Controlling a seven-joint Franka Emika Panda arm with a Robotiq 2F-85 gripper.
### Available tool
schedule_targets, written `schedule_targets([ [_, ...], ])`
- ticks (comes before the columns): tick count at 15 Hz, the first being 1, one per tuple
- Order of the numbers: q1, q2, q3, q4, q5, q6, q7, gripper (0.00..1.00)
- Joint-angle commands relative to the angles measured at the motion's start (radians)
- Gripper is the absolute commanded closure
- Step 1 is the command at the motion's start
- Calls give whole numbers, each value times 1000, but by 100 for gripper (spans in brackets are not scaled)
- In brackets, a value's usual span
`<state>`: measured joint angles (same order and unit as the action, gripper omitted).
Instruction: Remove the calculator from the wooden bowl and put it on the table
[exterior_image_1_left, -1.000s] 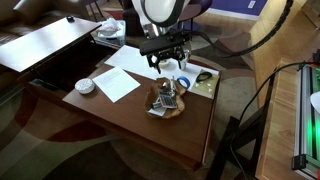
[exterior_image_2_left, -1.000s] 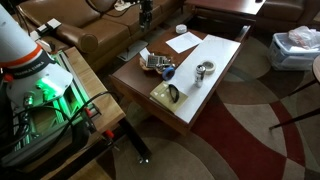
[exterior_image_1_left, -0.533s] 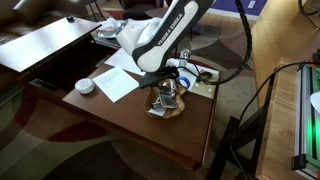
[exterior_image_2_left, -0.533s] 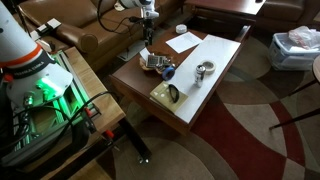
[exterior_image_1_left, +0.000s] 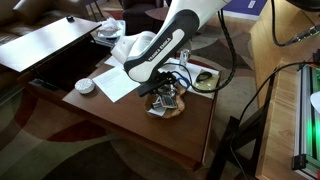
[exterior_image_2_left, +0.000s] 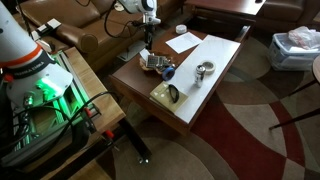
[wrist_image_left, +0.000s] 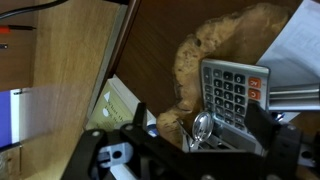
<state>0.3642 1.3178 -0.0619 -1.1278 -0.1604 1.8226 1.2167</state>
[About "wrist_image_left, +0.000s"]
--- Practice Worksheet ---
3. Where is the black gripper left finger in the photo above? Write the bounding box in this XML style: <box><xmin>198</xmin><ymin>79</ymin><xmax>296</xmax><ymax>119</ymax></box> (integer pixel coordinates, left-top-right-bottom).
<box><xmin>132</xmin><ymin>101</ymin><xmax>148</xmax><ymax>129</ymax></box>

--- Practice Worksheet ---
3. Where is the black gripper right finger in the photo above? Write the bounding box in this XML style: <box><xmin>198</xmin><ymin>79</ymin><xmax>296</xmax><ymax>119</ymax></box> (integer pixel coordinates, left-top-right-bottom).
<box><xmin>244</xmin><ymin>100</ymin><xmax>282</xmax><ymax>158</ymax></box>

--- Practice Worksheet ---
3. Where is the grey calculator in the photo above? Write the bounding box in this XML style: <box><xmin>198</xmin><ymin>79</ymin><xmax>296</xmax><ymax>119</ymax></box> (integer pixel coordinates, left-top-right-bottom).
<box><xmin>199</xmin><ymin>58</ymin><xmax>272</xmax><ymax>154</ymax></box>

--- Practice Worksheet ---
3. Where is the wooden burl bowl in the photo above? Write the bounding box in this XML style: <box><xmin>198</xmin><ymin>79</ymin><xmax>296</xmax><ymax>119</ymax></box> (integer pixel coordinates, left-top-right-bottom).
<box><xmin>155</xmin><ymin>2</ymin><xmax>294</xmax><ymax>151</ymax></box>

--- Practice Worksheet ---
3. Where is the blue tape roll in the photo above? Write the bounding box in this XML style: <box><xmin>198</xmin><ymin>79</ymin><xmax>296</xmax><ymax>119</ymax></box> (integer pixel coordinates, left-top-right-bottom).
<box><xmin>146</xmin><ymin>123</ymin><xmax>160</xmax><ymax>138</ymax></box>

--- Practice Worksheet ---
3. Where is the pale green book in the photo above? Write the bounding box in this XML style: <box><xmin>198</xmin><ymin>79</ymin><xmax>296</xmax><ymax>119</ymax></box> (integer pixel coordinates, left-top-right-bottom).
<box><xmin>84</xmin><ymin>75</ymin><xmax>158</xmax><ymax>132</ymax></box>

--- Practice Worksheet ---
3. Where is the silver metal cylinder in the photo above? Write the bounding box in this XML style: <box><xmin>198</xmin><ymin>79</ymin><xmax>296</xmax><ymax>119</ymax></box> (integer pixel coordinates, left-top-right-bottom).
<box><xmin>268</xmin><ymin>83</ymin><xmax>320</xmax><ymax>112</ymax></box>

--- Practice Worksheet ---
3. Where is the silver measuring spoon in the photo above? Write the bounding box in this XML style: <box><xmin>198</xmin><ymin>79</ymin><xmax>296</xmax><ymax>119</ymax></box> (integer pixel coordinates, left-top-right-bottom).
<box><xmin>190</xmin><ymin>110</ymin><xmax>215</xmax><ymax>153</ymax></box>

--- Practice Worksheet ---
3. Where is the dark wood coffee table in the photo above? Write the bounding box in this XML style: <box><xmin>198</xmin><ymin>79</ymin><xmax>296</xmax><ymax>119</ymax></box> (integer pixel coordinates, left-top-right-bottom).
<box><xmin>88</xmin><ymin>0</ymin><xmax>320</xmax><ymax>180</ymax></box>

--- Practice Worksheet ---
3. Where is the white paper strip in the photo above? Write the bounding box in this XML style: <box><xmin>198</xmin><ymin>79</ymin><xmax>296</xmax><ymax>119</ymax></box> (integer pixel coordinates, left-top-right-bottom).
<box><xmin>255</xmin><ymin>0</ymin><xmax>320</xmax><ymax>123</ymax></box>

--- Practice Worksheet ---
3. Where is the light wood workbench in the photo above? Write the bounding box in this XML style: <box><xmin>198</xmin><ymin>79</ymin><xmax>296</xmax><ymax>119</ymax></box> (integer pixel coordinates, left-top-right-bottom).
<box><xmin>0</xmin><ymin>0</ymin><xmax>129</xmax><ymax>180</ymax></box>

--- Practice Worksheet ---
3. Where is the black cable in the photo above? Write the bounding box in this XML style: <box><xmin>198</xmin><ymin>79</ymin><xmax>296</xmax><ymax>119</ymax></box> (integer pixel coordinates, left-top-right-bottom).
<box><xmin>0</xmin><ymin>0</ymin><xmax>69</xmax><ymax>20</ymax></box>

